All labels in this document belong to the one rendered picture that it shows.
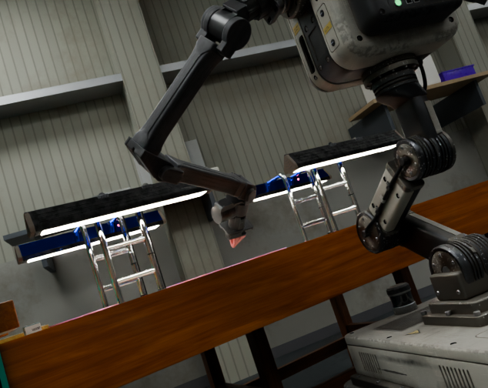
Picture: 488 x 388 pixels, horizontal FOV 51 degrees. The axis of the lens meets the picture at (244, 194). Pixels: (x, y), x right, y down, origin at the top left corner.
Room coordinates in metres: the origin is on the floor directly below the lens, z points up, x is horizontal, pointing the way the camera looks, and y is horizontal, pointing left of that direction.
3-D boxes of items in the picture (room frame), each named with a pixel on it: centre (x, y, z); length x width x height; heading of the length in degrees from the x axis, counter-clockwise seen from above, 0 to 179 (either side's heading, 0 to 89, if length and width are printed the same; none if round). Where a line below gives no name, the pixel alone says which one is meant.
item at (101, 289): (2.07, 0.61, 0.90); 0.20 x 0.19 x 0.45; 120
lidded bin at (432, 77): (4.12, -1.50, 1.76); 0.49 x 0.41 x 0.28; 108
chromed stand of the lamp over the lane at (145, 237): (1.72, 0.41, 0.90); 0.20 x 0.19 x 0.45; 120
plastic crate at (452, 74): (4.28, -1.98, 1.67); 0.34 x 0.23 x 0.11; 108
